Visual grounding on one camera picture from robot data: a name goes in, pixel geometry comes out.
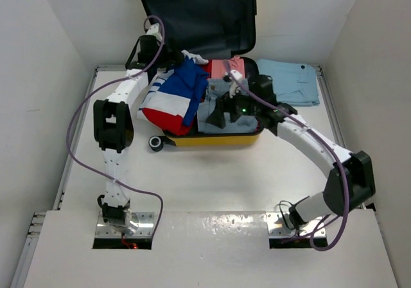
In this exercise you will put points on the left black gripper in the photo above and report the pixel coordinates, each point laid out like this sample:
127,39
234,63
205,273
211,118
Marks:
171,57

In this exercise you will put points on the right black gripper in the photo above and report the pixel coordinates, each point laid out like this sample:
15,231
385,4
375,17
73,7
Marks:
221,106

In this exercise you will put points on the light blue denim jeans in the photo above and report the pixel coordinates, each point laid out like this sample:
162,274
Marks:
217,88

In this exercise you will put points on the pink cosmetic case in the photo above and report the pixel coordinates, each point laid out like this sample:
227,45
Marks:
218,69

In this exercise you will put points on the red white blue shirt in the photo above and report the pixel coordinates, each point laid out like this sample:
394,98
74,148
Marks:
173,98

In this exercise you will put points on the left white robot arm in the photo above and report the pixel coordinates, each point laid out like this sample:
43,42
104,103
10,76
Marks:
112,117

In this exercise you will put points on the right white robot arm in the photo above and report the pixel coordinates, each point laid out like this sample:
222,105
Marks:
350,178

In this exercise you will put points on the yellow suitcase with grey lining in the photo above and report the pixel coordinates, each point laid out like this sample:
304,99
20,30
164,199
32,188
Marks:
213,29

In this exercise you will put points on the light blue folded shirt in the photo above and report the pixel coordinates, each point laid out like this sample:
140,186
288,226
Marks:
294,84

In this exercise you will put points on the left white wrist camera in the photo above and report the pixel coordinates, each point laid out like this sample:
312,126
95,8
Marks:
155,30

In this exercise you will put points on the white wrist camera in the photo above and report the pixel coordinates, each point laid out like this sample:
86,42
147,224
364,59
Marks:
155,30
233,77

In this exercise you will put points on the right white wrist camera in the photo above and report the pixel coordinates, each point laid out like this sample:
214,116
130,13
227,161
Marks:
233,77

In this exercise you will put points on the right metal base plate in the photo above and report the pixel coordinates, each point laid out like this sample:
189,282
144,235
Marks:
280,227

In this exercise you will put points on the metal base plate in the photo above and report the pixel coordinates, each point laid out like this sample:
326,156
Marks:
280,227
137,225

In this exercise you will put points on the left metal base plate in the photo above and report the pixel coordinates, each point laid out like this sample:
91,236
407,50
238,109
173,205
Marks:
137,225

